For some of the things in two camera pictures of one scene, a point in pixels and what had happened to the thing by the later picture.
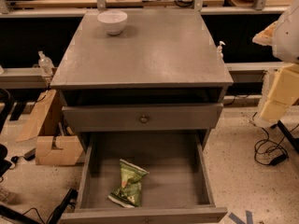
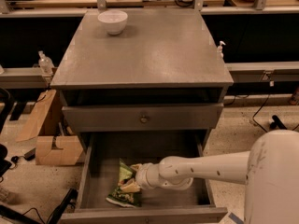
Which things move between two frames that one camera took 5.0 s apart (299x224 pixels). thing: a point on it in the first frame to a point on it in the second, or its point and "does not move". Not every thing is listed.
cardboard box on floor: (68, 152) does not move
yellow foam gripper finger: (265, 36) to (136, 167)
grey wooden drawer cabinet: (144, 102) does not move
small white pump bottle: (220, 54) does not move
